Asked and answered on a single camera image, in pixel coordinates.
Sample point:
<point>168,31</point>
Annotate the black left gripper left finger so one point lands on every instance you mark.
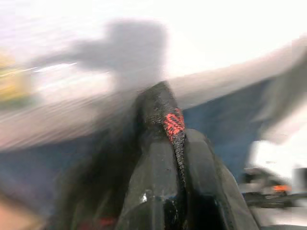
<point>153,172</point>

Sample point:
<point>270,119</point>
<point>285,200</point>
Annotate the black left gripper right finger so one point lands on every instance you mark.
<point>204,167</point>

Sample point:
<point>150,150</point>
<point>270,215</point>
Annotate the blue laundry hamper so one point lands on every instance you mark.
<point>223,119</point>

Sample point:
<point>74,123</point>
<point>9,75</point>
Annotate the yellow box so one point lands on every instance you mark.
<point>12,79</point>

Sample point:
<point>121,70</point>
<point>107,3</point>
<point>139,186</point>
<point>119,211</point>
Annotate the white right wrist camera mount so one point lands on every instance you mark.
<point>273,153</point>

